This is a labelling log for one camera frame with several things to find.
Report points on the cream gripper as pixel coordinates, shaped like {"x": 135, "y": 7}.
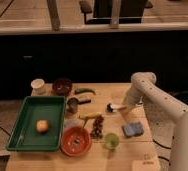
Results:
{"x": 126, "y": 111}

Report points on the white paper cup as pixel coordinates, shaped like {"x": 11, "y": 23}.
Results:
{"x": 38, "y": 86}

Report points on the blue sponge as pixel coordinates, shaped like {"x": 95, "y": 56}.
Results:
{"x": 132, "y": 129}

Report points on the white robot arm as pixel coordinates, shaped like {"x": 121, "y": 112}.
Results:
{"x": 143, "y": 83}

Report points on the green plastic tray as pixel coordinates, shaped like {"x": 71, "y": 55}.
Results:
{"x": 25, "y": 138}

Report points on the green chili pepper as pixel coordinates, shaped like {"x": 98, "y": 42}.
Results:
{"x": 84, "y": 90}

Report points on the purple grape bunch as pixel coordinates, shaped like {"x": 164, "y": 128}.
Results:
{"x": 97, "y": 128}

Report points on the green plastic cup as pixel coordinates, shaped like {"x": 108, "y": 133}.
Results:
{"x": 111, "y": 141}

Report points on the dark red bowl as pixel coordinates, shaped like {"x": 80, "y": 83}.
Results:
{"x": 62, "y": 86}

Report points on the yellow apple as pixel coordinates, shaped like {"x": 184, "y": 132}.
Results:
{"x": 42, "y": 126}

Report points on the orange plastic bowl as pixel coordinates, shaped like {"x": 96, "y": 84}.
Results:
{"x": 75, "y": 141}

